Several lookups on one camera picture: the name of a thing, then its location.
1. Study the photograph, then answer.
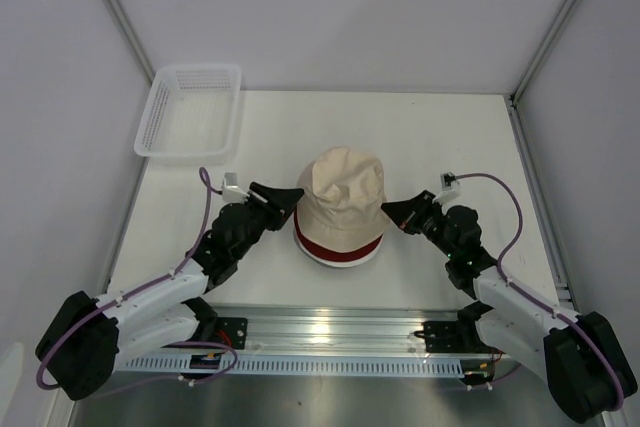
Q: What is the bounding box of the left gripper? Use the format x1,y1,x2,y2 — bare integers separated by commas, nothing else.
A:
231,182,304,261

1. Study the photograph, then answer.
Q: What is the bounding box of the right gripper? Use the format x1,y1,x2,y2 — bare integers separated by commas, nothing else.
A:
380,190,457,260

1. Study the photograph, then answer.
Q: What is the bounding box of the red bucket hat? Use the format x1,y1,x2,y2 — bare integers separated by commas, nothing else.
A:
292,229,384,264

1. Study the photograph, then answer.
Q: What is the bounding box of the beige bucket hat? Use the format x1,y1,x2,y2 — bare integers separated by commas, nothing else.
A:
295,146,389,257

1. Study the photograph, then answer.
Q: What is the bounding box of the white bucket hat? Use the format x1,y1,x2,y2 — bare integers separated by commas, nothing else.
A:
291,216,384,270

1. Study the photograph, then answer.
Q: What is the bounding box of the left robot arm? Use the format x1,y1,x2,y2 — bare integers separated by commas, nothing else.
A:
35,182,304,401

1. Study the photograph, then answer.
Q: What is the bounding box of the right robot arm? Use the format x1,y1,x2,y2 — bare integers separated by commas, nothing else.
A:
382,191,638,423

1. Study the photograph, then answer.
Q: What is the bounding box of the white plastic basket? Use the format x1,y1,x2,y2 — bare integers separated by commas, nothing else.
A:
134,63,243,165

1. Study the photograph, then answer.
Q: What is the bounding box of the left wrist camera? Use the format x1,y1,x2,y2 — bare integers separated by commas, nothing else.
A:
221,172,248,203

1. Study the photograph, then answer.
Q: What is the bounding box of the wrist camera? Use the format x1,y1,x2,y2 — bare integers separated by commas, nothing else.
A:
434,172,460,205
221,172,248,203

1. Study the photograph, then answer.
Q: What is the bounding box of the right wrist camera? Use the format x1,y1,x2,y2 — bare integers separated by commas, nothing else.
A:
434,172,460,205

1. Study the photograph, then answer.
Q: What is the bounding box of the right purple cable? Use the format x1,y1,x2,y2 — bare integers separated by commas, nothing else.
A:
457,172,626,408

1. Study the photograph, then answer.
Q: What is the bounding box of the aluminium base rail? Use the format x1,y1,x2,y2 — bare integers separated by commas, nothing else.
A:
64,302,601,354

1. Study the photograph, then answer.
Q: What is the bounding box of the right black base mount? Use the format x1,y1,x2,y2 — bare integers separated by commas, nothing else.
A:
412,320,476,353

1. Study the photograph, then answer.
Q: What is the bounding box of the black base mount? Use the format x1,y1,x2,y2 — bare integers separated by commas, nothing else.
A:
210,317,249,350
412,320,476,353

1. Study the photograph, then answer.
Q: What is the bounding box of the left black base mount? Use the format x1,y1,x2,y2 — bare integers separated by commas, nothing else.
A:
210,317,249,350

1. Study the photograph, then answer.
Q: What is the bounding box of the white slotted cable duct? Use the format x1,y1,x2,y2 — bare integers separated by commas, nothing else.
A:
120,352,464,379

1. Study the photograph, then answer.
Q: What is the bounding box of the right table edge rail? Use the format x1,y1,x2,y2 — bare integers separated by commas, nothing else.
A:
506,96,576,308

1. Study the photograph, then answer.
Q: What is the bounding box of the left aluminium frame post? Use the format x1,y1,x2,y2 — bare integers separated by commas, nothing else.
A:
102,0,155,84

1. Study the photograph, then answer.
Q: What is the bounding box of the aluminium frame post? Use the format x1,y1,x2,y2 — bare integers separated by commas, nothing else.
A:
102,0,155,84
509,0,582,106

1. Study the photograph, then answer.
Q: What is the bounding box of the right aluminium frame post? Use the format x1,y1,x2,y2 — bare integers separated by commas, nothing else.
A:
509,0,582,106

